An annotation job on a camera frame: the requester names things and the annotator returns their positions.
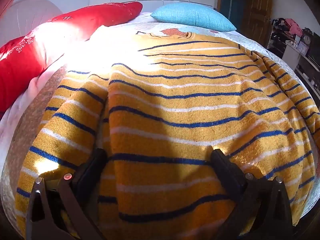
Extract red bed sheet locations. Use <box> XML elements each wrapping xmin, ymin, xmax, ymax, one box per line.
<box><xmin>30</xmin><ymin>1</ymin><xmax>143</xmax><ymax>42</ymax></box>

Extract white round headboard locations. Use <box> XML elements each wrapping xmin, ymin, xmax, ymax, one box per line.
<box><xmin>0</xmin><ymin>0</ymin><xmax>63</xmax><ymax>48</ymax></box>

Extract white patchwork quilt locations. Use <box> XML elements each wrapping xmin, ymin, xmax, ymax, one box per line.
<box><xmin>0</xmin><ymin>21</ymin><xmax>320</xmax><ymax>233</ymax></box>

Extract red embroidered pillow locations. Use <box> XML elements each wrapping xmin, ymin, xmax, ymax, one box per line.
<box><xmin>0</xmin><ymin>35</ymin><xmax>50</xmax><ymax>114</ymax></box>

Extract blue textured pillow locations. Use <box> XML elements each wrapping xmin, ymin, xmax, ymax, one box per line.
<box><xmin>150</xmin><ymin>2</ymin><xmax>237</xmax><ymax>32</ymax></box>

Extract ornate dark table clock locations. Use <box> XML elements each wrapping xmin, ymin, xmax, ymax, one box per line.
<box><xmin>301</xmin><ymin>27</ymin><xmax>313</xmax><ymax>49</ymax></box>

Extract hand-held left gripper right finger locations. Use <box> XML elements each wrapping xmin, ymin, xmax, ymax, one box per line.
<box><xmin>211</xmin><ymin>149</ymin><xmax>293</xmax><ymax>240</ymax></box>

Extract pink garment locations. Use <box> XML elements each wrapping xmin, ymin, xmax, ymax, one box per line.
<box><xmin>285</xmin><ymin>18</ymin><xmax>303</xmax><ymax>37</ymax></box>

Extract brown wooden door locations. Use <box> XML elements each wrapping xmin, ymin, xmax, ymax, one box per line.
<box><xmin>241</xmin><ymin>0</ymin><xmax>275</xmax><ymax>47</ymax></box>

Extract white side cabinet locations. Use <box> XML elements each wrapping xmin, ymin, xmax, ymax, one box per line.
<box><xmin>282</xmin><ymin>42</ymin><xmax>304</xmax><ymax>72</ymax></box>

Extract cluttered dark shelf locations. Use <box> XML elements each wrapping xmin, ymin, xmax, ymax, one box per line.
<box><xmin>267</xmin><ymin>17</ymin><xmax>314</xmax><ymax>59</ymax></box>

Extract yellow striped knit sweater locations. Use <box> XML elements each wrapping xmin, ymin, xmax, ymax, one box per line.
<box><xmin>15</xmin><ymin>31</ymin><xmax>320</xmax><ymax>240</ymax></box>

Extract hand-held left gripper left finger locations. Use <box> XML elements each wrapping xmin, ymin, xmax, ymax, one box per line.
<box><xmin>26</xmin><ymin>149</ymin><xmax>108</xmax><ymax>240</ymax></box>

